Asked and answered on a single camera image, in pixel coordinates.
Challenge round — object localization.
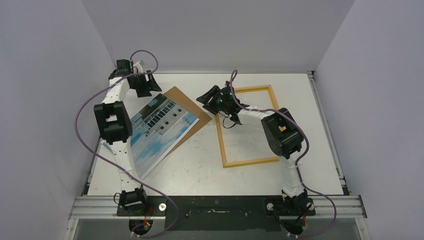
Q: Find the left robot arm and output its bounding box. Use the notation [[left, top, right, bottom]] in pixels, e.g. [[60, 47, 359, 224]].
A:
[[93, 59, 162, 216]]

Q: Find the brown backing board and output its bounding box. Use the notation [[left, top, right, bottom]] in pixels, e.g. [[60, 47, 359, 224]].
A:
[[164, 86, 212, 157]]

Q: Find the aluminium front rail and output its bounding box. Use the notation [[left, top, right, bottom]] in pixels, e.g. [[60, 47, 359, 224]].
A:
[[63, 195, 367, 240]]

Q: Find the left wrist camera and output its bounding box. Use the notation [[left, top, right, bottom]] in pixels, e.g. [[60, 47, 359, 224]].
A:
[[131, 60, 145, 74]]

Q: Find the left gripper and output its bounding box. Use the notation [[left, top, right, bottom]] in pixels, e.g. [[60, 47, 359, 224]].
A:
[[131, 70, 161, 98]]

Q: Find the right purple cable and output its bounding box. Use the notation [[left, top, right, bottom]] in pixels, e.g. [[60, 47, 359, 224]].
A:
[[228, 69, 338, 239]]

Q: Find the building and sky photo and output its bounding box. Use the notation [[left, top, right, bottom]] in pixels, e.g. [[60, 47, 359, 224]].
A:
[[130, 94, 199, 179]]

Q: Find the yellow picture frame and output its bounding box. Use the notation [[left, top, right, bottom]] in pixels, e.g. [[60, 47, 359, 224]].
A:
[[215, 84, 280, 169]]

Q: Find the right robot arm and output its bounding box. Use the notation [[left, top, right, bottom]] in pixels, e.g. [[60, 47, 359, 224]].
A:
[[196, 85, 316, 217]]

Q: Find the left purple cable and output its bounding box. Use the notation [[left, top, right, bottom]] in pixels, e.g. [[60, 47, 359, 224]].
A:
[[74, 49, 180, 239]]

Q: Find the purple cable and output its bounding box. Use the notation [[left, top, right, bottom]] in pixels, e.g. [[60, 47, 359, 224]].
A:
[[74, 49, 180, 239], [228, 69, 338, 239]]

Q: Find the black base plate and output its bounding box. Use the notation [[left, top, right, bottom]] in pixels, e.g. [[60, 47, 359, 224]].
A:
[[116, 195, 316, 235]]

